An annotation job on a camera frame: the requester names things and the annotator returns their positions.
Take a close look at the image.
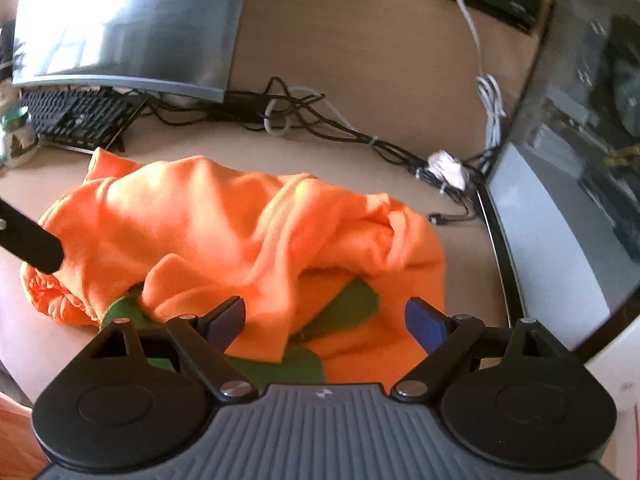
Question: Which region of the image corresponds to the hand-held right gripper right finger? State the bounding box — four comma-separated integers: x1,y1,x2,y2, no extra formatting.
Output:
389,296,567,402

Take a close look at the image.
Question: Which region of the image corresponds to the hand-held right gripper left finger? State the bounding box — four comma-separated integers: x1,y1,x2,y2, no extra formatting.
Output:
86,296,259,404

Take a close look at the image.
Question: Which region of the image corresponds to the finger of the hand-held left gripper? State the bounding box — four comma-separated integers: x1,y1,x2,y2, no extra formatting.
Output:
0,197,65,276

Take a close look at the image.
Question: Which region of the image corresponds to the orange and green garment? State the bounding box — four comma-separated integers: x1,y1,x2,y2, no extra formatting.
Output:
20,147,447,397

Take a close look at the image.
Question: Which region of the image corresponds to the glass jar with green lid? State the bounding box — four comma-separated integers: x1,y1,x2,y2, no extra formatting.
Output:
0,112,40,167

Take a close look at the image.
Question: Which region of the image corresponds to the black keyboard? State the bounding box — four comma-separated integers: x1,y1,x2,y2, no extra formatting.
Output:
15,87,149,155

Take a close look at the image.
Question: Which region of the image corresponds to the white computer case glass panel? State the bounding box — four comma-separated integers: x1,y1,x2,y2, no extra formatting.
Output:
474,0,640,362

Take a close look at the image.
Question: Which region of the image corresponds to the black curved computer monitor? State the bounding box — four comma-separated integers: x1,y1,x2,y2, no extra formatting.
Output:
11,0,255,106

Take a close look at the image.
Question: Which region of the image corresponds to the white cable wrap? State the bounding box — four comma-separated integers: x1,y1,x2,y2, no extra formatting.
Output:
427,151,470,191

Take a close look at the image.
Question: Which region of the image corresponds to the grey looped cable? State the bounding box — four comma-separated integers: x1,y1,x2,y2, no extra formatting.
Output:
263,86,359,137

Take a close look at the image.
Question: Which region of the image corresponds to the black cable bundle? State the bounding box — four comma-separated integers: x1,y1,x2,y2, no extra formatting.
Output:
150,75,490,227

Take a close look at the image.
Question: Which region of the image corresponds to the white power cable with plug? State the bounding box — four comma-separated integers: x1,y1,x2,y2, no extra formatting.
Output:
446,0,507,154

